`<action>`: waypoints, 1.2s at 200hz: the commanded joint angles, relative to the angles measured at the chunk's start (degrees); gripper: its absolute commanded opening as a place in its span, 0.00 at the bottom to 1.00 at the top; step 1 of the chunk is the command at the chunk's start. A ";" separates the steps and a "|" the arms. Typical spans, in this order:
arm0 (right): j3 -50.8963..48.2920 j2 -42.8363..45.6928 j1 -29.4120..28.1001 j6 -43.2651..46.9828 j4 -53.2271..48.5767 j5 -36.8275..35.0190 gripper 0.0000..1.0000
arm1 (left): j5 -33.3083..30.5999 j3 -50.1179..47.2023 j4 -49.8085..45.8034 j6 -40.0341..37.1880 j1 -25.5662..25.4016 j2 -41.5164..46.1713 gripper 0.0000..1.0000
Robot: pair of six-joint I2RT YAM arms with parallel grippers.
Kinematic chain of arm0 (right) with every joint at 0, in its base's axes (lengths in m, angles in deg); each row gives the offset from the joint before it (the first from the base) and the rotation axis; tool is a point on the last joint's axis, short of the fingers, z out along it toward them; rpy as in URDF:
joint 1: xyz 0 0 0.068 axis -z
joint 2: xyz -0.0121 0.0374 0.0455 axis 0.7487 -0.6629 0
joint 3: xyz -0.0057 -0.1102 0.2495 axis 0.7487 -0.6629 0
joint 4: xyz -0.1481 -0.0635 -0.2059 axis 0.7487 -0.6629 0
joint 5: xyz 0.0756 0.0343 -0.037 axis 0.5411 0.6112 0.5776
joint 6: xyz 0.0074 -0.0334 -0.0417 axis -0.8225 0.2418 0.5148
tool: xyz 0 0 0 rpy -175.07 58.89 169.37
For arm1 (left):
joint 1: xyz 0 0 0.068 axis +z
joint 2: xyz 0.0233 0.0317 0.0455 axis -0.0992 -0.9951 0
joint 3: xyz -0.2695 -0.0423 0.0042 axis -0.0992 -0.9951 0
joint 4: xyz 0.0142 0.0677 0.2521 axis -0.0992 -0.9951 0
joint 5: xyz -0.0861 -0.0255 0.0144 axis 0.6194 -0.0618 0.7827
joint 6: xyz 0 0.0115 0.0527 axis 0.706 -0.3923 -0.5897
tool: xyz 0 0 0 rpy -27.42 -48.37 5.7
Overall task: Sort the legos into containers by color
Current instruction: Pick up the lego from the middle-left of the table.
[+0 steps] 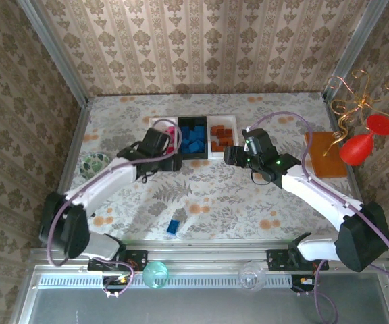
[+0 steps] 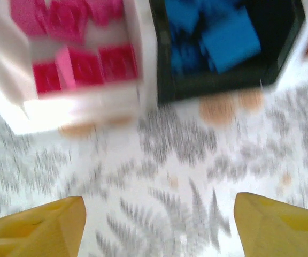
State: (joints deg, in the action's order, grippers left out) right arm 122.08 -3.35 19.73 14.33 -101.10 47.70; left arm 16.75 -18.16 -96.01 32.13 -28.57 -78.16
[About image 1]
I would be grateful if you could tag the grey metal panel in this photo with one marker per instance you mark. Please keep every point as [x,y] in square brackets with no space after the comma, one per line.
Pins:
[198,307]

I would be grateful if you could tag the black plastic bin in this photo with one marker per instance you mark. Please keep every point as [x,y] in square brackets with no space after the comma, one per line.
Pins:
[194,155]

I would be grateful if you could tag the green patterned bowl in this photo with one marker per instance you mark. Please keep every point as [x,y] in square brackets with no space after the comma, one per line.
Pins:
[95,164]

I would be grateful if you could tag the brown wooden board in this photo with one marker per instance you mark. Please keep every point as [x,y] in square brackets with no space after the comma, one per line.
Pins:
[326,158]

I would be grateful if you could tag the white plastic bin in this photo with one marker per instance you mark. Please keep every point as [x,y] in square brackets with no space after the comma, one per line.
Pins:
[214,155]
[172,121]

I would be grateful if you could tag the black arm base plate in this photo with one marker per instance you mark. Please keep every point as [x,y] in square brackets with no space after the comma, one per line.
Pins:
[275,260]
[137,258]

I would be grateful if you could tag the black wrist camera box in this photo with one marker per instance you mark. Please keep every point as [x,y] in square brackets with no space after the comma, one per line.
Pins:
[155,140]
[260,141]

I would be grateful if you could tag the blue lego brick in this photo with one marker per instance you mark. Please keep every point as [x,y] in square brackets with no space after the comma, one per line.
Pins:
[185,130]
[200,137]
[199,129]
[192,135]
[173,226]
[184,147]
[184,139]
[194,146]

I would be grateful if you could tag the teal glass cup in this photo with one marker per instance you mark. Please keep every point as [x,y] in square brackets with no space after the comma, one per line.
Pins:
[155,275]

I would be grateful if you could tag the aluminium mounting rail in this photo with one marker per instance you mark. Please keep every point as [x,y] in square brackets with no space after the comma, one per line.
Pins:
[208,256]

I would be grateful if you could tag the black connector box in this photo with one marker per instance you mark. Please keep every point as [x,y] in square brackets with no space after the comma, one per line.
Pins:
[113,281]
[299,283]

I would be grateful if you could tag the aluminium frame post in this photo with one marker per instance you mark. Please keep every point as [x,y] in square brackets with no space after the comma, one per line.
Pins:
[353,44]
[54,54]

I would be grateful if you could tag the aluminium table side rail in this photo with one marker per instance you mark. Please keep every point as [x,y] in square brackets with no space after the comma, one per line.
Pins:
[78,135]
[355,184]

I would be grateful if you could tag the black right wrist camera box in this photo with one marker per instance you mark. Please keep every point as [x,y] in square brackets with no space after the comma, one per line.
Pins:
[260,141]

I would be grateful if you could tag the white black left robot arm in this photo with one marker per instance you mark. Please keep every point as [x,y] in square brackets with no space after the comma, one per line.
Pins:
[106,179]

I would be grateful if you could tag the clear glass cup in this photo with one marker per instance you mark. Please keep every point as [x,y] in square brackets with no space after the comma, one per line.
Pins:
[252,276]

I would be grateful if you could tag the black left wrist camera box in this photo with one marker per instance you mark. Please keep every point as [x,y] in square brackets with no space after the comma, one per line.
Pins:
[155,140]

